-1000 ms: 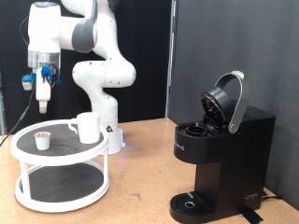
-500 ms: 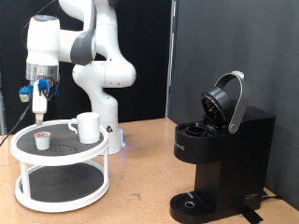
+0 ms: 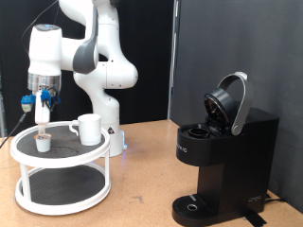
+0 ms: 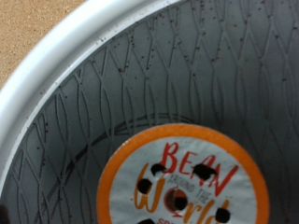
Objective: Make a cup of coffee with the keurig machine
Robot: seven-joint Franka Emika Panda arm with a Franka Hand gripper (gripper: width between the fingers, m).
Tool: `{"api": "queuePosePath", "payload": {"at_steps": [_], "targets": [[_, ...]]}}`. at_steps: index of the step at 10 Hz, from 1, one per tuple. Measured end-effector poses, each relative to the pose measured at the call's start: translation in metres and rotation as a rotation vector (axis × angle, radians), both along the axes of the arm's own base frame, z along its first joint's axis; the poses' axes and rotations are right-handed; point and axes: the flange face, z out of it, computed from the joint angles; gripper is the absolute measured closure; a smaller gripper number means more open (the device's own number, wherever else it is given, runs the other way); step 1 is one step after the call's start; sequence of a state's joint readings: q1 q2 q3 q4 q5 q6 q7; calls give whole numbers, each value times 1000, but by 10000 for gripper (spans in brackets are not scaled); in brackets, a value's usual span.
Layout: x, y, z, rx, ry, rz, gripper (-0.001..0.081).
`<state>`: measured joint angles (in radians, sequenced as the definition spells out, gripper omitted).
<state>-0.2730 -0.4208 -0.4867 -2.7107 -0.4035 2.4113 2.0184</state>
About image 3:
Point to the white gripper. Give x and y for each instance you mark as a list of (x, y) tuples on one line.
[(41, 115)]

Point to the white coffee pod orange rim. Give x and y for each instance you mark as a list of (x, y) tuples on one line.
[(43, 145)]

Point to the white ceramic mug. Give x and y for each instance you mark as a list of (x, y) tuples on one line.
[(90, 129)]

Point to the black Keurig coffee machine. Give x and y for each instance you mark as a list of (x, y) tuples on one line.
[(240, 164)]

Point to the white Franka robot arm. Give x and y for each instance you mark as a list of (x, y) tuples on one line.
[(107, 72)]

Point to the white two-tier turntable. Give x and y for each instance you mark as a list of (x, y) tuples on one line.
[(60, 159)]

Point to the black tape strip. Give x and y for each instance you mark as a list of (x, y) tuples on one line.
[(255, 218)]

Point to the blue mounted wrist camera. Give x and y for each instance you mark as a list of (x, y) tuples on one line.
[(27, 100)]

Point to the grey vertical edge post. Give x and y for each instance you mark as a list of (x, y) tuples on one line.
[(2, 107)]

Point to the silver vertical frame pole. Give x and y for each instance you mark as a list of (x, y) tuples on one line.
[(173, 63)]

